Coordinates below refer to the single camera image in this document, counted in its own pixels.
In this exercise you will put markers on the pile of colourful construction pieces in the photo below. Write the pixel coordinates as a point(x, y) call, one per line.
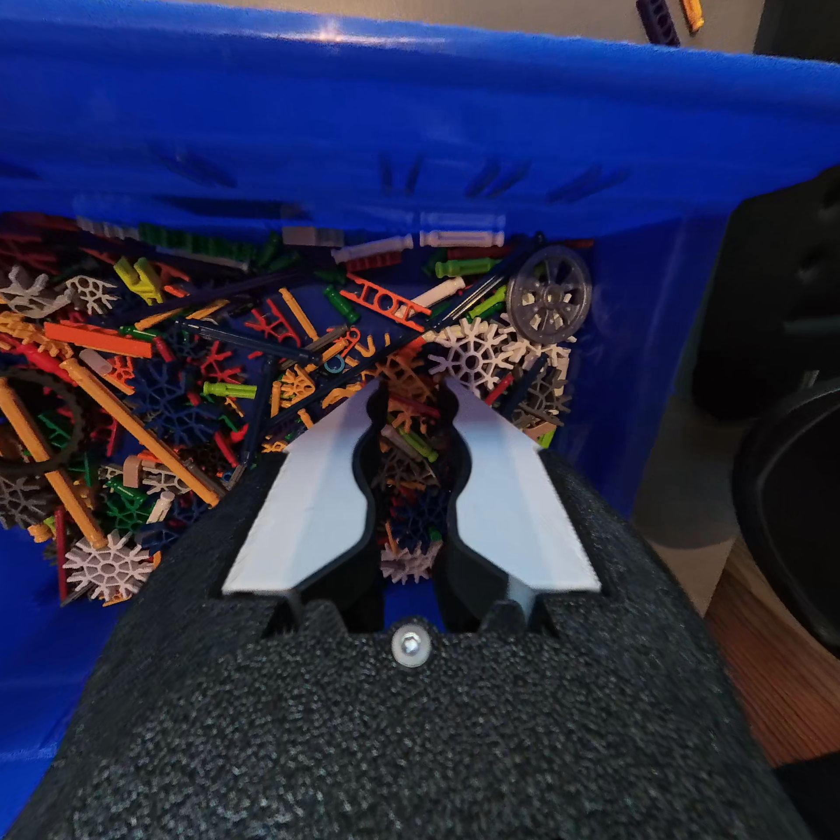
point(197, 361)

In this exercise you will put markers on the black rubber tyre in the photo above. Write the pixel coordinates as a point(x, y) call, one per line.
point(77, 420)

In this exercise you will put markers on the black office chair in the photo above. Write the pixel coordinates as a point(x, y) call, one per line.
point(787, 328)

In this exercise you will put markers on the grey table leg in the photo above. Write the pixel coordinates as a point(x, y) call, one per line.
point(689, 472)

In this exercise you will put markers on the dark grey wheel hub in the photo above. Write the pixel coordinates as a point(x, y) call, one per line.
point(548, 295)

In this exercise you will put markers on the short yellow rod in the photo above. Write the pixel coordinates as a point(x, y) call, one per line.
point(692, 13)

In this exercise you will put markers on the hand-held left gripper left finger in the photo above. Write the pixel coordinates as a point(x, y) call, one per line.
point(302, 518)

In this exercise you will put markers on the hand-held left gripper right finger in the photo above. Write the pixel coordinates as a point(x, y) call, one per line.
point(525, 512)

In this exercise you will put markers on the blue bin with square tag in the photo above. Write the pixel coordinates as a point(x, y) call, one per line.
point(394, 131)

